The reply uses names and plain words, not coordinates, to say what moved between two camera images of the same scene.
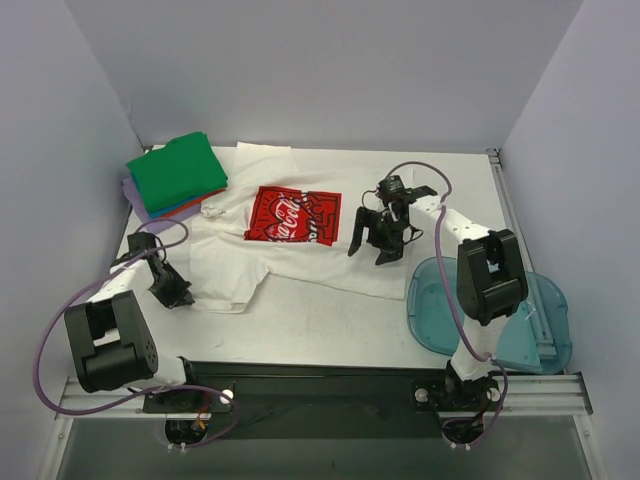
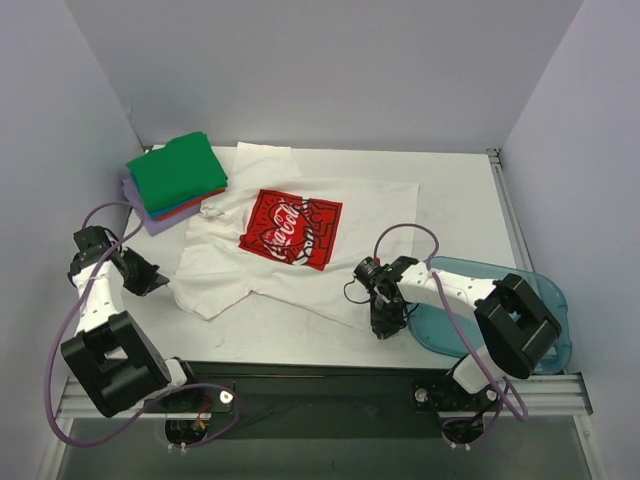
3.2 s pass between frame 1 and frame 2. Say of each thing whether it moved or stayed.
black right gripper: moved
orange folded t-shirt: stayed
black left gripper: moved
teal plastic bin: stayed
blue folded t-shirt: stayed
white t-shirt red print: moved
